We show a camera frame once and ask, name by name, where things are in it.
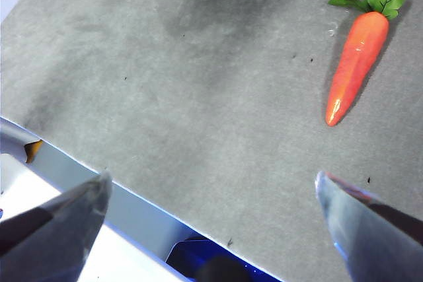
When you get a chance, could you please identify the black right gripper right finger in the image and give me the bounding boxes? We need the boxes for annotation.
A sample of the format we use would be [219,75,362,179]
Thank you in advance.
[315,171,423,282]

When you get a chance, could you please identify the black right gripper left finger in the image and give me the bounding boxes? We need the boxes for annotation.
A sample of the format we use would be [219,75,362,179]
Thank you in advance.
[0,171,114,282]

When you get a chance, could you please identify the orange carrot with green leaves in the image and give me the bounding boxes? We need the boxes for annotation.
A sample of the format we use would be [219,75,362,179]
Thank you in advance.
[325,0,407,127]

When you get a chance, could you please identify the white base platform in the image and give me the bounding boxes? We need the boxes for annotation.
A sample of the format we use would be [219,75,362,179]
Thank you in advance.
[0,153,186,282]

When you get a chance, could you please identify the blue black device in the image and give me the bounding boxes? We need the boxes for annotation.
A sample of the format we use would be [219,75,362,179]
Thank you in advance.
[165,236,280,282]

